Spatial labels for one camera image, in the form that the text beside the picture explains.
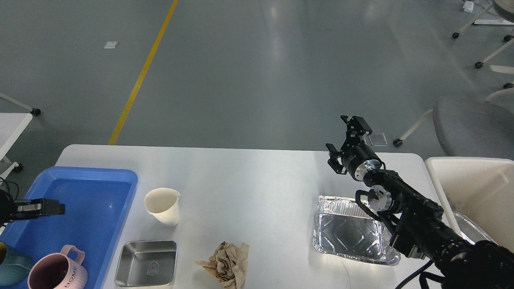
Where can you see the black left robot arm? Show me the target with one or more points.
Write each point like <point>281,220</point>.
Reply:
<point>6,206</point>

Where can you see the aluminium foil tray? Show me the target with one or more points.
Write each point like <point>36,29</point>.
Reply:
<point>341,228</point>

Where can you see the white chair top right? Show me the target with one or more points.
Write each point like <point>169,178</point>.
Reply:
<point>494,13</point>

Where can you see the white side table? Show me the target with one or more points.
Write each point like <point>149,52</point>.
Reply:
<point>11,127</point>

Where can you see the steel square tray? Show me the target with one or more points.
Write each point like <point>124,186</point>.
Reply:
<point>147,264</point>

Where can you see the white paper cup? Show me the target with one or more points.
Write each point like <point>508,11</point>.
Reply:
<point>163,204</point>

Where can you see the teal mug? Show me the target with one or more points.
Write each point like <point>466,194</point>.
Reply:
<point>15,265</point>

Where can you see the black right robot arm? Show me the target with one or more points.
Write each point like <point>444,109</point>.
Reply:
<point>415,222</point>

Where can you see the pink mug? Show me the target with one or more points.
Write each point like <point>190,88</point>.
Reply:
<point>60,270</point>

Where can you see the white chair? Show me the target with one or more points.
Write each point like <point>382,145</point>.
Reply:
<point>33,111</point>
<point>494,13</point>

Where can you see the white chair left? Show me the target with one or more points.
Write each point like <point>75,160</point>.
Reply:
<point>33,111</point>

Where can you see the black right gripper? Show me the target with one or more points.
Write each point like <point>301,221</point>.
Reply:
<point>356,157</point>

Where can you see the grey office chair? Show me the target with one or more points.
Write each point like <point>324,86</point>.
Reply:
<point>469,128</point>

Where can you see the crumpled brown paper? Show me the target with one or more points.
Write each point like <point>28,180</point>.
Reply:
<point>228,264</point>

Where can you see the white floor tag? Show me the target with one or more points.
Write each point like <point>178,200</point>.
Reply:
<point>111,45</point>

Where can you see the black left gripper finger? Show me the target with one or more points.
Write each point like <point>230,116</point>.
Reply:
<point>36,208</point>

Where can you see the blue plastic tray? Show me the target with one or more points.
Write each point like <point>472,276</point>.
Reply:
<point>97,202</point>

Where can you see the foil tray in bin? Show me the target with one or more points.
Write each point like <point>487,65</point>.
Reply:
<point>470,230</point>

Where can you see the beige plastic bin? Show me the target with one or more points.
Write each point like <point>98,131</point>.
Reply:
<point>478,187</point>

